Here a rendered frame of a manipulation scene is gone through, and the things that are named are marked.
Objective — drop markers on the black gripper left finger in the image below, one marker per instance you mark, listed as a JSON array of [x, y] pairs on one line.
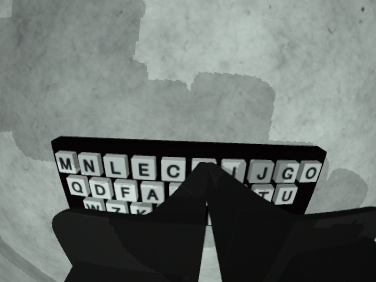
[[169, 239]]

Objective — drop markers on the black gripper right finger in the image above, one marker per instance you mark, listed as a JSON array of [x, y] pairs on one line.
[[254, 238]]

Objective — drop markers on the black keyboard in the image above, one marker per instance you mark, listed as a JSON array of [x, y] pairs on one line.
[[136, 175]]

